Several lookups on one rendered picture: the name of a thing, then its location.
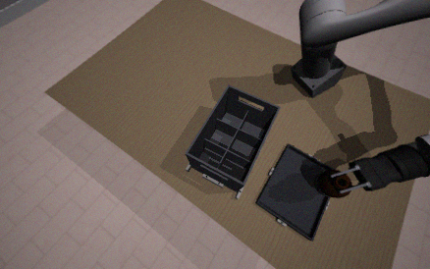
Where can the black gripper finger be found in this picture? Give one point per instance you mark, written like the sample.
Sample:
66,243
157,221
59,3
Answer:
361,185
353,168

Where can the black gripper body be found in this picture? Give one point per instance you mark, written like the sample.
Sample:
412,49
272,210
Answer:
400,164

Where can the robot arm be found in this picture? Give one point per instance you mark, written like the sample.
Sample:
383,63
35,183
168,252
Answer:
323,22

